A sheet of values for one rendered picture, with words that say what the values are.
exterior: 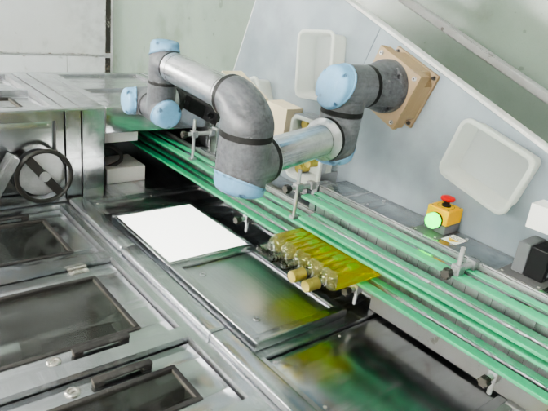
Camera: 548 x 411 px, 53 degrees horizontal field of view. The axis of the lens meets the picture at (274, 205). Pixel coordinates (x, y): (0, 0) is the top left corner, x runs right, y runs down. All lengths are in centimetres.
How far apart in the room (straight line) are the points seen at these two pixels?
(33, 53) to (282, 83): 326
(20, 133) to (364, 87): 129
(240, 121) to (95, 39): 414
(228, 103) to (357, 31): 79
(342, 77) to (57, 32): 387
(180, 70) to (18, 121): 97
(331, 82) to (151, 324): 82
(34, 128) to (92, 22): 303
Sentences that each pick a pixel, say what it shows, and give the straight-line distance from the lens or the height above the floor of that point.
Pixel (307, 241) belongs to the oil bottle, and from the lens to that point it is 170.
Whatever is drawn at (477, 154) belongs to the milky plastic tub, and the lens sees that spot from 159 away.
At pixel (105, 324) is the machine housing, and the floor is 159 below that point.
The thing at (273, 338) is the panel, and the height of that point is 126.
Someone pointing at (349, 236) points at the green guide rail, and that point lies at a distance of 170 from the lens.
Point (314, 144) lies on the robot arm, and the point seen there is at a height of 117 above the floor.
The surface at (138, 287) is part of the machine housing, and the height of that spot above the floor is 143.
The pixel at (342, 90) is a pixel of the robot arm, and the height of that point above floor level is 106.
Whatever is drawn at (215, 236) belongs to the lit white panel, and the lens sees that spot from 201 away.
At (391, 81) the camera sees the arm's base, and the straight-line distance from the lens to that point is 157.
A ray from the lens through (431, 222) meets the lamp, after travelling 157.
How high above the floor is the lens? 211
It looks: 38 degrees down
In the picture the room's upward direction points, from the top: 101 degrees counter-clockwise
